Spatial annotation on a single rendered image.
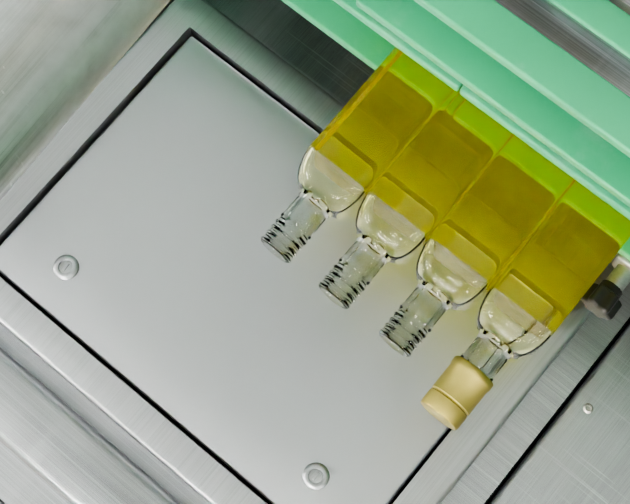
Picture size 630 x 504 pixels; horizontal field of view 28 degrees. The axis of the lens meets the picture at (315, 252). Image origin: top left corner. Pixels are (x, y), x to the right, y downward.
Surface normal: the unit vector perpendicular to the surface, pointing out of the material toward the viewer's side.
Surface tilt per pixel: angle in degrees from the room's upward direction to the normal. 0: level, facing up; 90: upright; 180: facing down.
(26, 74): 96
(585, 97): 90
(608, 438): 90
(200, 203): 90
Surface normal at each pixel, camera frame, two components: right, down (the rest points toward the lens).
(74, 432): -0.04, -0.25
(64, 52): 0.67, 0.27
